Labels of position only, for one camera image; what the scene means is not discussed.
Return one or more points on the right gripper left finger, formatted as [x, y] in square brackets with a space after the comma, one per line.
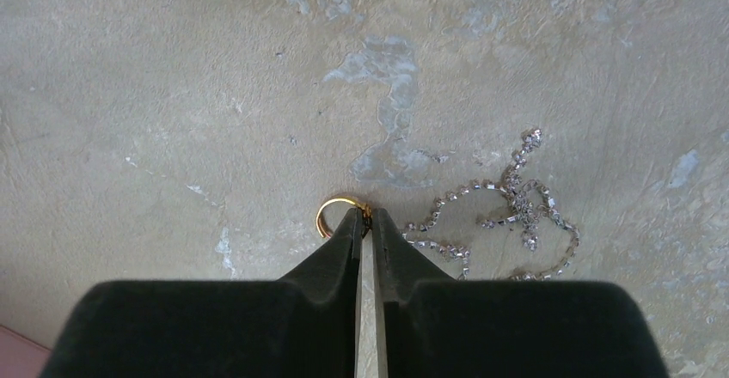
[304, 324]

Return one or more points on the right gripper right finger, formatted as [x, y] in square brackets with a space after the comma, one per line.
[431, 325]

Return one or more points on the silver crystal jewelry pile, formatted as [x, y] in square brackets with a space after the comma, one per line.
[527, 202]

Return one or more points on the pink jewelry box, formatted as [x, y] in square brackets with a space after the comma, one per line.
[21, 357]

